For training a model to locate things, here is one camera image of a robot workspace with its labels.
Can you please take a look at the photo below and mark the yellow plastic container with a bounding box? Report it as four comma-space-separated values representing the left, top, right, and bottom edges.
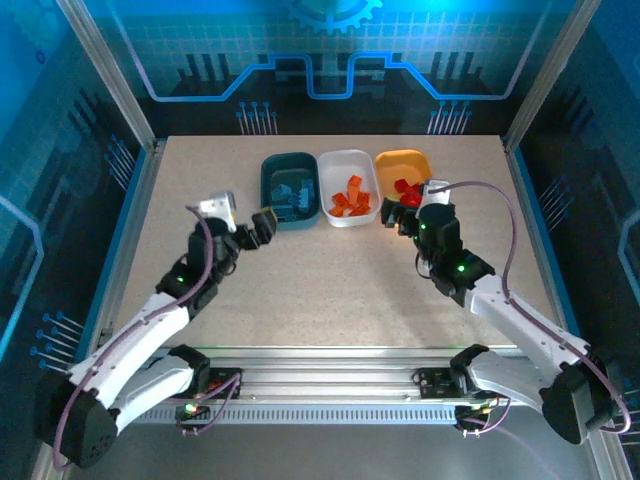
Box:
374, 148, 434, 214

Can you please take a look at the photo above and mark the dark green plastic container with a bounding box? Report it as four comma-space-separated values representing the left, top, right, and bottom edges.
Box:
260, 151, 321, 233

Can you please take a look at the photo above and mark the white plastic container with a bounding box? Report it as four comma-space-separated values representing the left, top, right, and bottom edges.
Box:
317, 149, 380, 229

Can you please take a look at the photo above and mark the grey metal panel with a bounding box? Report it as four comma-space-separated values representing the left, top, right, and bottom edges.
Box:
99, 422, 606, 480

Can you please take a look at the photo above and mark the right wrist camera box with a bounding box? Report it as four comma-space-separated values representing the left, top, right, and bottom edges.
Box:
421, 178, 454, 207

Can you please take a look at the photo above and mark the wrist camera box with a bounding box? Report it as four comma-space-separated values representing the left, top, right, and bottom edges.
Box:
421, 178, 454, 207
198, 191, 237, 234

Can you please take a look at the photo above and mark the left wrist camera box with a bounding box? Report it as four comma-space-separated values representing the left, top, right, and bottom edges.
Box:
198, 191, 237, 234

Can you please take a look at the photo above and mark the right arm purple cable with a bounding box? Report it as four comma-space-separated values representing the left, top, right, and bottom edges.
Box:
429, 180, 632, 434

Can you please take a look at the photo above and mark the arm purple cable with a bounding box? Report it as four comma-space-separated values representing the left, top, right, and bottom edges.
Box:
51, 204, 216, 472
429, 180, 632, 434

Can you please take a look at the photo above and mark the aluminium and blue side rail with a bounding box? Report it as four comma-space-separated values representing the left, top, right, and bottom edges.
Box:
74, 139, 169, 364
501, 135, 594, 365

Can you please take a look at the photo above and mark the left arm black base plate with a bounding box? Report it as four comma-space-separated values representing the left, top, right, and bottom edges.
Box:
204, 367, 245, 401

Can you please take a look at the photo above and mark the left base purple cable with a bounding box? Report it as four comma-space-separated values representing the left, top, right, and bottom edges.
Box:
174, 373, 246, 436

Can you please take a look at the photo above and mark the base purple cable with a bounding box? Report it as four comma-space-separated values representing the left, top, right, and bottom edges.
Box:
174, 373, 246, 436
462, 397, 514, 439

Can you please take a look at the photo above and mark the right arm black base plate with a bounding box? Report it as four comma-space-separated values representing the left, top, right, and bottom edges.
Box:
417, 367, 471, 401

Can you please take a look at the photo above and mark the aluminium mounting rail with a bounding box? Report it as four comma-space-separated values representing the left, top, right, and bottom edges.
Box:
119, 345, 551, 409

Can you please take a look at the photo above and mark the aluminium frame post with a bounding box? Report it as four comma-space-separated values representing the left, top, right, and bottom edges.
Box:
503, 0, 603, 154
55, 0, 162, 154

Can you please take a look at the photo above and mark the slotted aluminium cable duct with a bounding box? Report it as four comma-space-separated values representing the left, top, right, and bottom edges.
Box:
119, 407, 459, 425

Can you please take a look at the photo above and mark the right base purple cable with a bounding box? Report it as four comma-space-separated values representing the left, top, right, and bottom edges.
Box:
462, 397, 514, 439

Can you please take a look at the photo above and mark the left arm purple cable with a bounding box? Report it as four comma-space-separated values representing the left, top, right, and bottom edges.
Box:
51, 204, 216, 472

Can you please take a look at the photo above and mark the aluminium frame bar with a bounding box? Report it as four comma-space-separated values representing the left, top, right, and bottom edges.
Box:
597, 442, 637, 480

